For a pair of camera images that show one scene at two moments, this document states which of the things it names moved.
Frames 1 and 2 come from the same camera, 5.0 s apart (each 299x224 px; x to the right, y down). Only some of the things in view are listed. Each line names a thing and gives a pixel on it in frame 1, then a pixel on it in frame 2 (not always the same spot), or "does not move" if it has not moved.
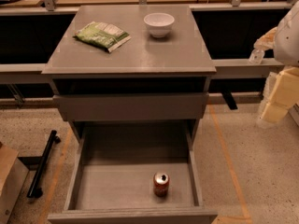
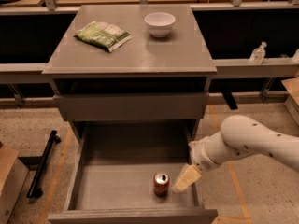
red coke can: (161, 184) does not move
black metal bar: (34, 190) does not move
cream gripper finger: (281, 93) -> (206, 154)
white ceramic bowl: (159, 24) does not move
